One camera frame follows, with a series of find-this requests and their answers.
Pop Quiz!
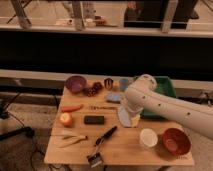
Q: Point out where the blue sponge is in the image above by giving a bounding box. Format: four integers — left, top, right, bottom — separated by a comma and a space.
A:
106, 92, 122, 103

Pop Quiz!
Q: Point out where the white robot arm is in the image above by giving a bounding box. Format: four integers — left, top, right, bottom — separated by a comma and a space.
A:
123, 74, 213, 140

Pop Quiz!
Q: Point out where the purple bowl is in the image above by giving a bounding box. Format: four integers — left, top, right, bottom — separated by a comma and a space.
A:
65, 75, 87, 93

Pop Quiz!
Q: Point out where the red bowl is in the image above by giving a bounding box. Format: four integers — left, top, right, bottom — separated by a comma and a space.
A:
162, 128, 191, 156

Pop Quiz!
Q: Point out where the dark red grapes bunch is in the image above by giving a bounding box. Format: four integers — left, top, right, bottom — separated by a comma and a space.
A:
83, 82, 103, 97

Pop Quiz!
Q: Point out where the light blue cup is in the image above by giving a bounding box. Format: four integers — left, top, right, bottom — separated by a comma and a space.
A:
119, 78, 130, 91

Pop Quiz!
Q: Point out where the light blue cloth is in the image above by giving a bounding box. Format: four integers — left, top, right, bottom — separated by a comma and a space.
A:
117, 106, 140, 128

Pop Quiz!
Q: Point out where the black rectangular block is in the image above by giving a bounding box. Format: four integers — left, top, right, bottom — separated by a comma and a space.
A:
84, 116, 105, 125

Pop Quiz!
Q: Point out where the orange carrot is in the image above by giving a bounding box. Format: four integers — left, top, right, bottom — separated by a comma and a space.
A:
61, 104, 84, 113

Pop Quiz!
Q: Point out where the wooden table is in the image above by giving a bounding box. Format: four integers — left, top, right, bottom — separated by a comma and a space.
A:
44, 88, 194, 166

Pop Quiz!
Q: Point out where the red yellow apple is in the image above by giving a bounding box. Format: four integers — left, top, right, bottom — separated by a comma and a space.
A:
60, 113, 74, 127

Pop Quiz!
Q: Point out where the green plastic tray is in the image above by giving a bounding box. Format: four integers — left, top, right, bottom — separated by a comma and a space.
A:
140, 76, 176, 120

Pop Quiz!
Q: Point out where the black handled brush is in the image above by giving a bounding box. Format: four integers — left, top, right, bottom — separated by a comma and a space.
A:
87, 126, 117, 168

